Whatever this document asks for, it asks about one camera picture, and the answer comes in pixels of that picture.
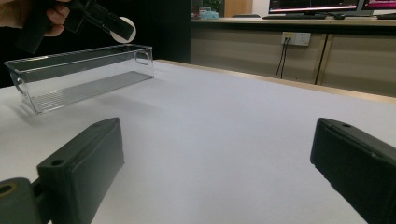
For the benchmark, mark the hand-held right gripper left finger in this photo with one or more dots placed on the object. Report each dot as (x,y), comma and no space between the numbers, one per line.
(84,165)

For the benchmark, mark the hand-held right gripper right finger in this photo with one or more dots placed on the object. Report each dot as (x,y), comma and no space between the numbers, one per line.
(358,165)

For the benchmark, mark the white egg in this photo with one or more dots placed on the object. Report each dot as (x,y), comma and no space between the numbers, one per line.
(117,37)

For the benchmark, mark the clear plastic container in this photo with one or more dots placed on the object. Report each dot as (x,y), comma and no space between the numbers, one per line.
(77,84)

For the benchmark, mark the light blue cloth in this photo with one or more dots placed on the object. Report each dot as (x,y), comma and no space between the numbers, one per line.
(209,15)

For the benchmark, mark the wooden cabinet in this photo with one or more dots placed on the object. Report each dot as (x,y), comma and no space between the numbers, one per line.
(249,49)

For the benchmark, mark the black keyboard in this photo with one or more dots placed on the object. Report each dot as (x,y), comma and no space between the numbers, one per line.
(294,16)

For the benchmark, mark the computer monitor with pink screen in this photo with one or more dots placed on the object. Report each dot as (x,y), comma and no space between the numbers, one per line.
(379,3)

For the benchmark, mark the wooden countertop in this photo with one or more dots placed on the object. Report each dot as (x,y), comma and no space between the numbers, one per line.
(280,21)

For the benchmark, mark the wide computer monitor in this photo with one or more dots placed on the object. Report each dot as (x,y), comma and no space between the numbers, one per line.
(314,5)

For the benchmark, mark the white wall socket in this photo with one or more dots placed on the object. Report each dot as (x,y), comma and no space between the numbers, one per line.
(296,38)

